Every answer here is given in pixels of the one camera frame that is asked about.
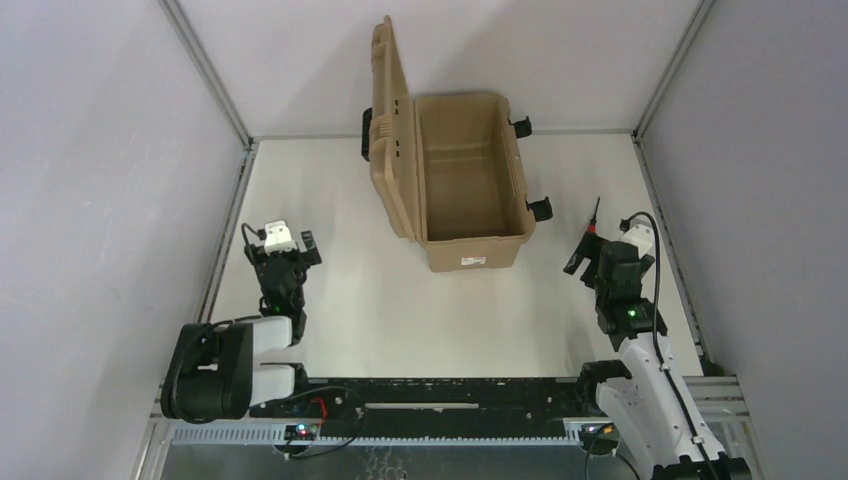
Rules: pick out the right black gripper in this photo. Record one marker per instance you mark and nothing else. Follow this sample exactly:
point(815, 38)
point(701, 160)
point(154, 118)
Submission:
point(592, 250)

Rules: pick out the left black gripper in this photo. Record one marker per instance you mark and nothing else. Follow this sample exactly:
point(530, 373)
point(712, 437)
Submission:
point(282, 257)

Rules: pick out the red handled screwdriver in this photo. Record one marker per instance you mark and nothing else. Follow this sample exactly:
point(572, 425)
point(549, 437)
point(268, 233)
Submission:
point(591, 227)

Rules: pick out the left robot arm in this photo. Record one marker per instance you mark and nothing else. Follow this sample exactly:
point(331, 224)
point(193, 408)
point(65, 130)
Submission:
point(215, 372)

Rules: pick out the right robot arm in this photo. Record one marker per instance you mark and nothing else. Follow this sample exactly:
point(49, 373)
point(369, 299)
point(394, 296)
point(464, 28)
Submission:
point(642, 391)

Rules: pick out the tan plastic storage bin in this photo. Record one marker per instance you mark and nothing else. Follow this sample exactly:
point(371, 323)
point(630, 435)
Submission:
point(447, 168)

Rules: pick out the small green circuit board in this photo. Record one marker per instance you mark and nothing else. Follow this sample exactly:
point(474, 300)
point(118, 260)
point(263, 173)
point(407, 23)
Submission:
point(301, 432)

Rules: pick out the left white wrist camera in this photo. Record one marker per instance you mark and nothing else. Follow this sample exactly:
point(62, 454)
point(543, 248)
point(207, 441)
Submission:
point(278, 238)

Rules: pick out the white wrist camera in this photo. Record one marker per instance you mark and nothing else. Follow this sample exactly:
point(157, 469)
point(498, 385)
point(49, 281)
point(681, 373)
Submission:
point(278, 238)
point(642, 236)

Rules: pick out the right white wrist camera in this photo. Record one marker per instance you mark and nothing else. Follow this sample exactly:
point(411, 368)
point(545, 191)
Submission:
point(642, 236)

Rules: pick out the aluminium frame rail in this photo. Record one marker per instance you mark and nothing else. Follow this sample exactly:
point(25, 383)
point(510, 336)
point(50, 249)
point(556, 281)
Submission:
point(251, 431)

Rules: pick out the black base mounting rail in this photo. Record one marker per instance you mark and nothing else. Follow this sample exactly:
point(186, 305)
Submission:
point(436, 408)

